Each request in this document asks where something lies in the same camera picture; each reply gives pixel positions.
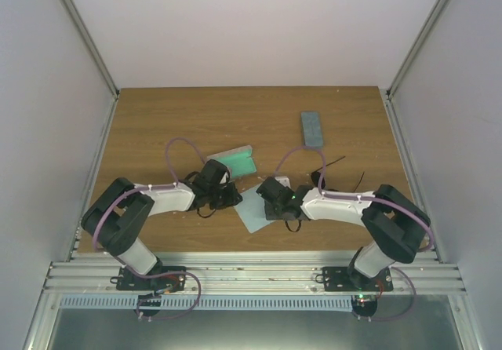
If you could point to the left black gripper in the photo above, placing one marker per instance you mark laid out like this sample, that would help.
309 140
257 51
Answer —
232 199

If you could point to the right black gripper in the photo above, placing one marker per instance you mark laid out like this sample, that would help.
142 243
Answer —
270 213

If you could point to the blue cleaning cloth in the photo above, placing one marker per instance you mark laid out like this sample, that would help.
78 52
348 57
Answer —
251 211

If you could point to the grey glasses case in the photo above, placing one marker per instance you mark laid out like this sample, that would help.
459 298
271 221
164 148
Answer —
239 162

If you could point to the teal glasses case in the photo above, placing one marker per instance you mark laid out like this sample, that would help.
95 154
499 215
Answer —
312 129

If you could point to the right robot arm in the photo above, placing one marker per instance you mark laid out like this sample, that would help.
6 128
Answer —
397 227

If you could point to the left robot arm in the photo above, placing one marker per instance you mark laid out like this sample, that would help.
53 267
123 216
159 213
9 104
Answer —
117 217

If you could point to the dark round sunglasses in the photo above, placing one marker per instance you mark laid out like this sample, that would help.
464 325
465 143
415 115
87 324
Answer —
340 177

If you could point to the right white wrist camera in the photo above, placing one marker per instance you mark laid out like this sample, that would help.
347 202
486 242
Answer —
283 181

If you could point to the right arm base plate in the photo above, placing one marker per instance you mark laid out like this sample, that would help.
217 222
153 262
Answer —
337 279

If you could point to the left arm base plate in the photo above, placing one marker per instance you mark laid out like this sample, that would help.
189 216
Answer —
174 282

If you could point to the slotted cable duct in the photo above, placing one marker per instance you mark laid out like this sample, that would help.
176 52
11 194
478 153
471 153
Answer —
210 302

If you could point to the aluminium frame rail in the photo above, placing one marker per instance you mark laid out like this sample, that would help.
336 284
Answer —
254 273

